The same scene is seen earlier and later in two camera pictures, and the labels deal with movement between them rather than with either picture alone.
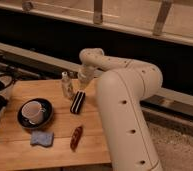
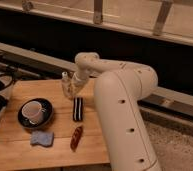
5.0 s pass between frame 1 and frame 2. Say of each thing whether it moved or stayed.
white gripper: stayed
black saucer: stayed
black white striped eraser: moved
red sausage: stayed
